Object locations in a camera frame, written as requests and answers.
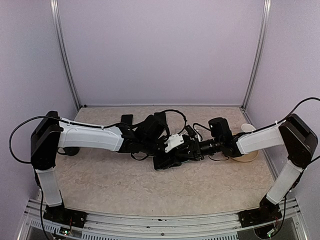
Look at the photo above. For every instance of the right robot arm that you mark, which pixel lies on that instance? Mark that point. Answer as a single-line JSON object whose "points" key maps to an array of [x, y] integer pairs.
{"points": [[292, 132]]}

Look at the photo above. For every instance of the light blue cup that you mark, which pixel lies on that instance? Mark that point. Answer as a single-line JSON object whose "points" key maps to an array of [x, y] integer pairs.
{"points": [[247, 128]]}

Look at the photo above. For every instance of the right aluminium frame post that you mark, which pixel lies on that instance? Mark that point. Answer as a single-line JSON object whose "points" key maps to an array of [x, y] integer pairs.
{"points": [[258, 53]]}

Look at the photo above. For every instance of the aluminium frame post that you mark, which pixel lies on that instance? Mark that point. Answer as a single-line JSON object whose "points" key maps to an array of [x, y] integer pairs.
{"points": [[54, 5], [258, 53]]}

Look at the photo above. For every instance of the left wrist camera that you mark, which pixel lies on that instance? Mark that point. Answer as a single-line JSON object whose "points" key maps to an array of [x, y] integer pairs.
{"points": [[173, 141]]}

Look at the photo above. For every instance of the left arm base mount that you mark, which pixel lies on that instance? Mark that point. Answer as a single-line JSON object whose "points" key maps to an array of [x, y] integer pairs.
{"points": [[58, 213]]}

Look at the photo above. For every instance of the front aluminium rail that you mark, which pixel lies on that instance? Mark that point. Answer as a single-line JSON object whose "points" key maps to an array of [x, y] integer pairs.
{"points": [[97, 225]]}

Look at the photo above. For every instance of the beige round plate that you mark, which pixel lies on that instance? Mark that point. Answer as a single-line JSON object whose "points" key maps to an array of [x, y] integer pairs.
{"points": [[246, 158]]}

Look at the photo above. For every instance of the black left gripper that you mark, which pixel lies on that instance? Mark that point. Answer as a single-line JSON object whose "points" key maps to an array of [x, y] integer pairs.
{"points": [[175, 149]]}

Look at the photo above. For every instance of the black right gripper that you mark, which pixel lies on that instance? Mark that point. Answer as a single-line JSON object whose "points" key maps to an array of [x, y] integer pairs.
{"points": [[195, 154]]}

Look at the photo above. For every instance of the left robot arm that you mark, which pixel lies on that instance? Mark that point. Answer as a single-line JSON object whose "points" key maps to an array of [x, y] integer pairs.
{"points": [[151, 136]]}

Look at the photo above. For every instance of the dark green mug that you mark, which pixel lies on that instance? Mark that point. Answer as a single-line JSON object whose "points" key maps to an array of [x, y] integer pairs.
{"points": [[68, 151]]}

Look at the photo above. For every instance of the left aluminium frame post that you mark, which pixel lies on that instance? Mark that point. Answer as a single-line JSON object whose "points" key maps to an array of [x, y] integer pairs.
{"points": [[54, 5]]}

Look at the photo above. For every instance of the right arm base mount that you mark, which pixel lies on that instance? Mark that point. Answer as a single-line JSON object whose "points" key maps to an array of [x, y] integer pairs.
{"points": [[266, 212]]}

